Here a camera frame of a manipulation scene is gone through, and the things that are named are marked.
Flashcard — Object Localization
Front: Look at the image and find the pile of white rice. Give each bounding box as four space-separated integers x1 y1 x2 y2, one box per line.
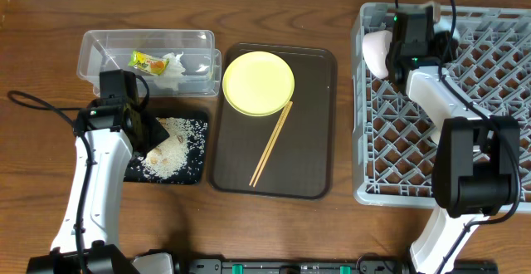
141 118 208 184

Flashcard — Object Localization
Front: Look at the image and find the yellow green snack wrapper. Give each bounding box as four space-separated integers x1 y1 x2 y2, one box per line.
128 51 169 76

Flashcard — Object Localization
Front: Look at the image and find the white tissue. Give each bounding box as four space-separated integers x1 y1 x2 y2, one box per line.
154 52 186 91

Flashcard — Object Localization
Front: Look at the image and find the light blue bowl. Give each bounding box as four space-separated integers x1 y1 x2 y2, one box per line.
433 18 460 42

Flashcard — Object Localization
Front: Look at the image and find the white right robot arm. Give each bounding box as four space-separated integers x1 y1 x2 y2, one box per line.
379 3 521 273

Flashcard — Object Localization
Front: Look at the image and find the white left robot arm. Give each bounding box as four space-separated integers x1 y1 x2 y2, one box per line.
27 70 169 273

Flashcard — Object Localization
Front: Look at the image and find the black waste tray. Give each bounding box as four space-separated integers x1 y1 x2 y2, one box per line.
124 108 208 185

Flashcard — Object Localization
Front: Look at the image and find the clear plastic waste bin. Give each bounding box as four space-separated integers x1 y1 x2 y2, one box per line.
77 29 222 97

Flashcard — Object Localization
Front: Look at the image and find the grey dishwasher rack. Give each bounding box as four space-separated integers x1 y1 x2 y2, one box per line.
351 2 530 213

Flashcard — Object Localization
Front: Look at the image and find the yellow plate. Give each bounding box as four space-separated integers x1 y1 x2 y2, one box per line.
222 51 295 116

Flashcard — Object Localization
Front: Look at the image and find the wooden chopstick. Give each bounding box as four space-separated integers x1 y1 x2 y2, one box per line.
251 101 294 188
248 100 291 186

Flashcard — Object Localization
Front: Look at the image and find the dark brown serving tray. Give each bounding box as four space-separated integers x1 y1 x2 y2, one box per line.
208 42 337 200

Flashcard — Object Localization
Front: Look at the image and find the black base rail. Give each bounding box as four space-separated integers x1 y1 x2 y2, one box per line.
178 257 499 274

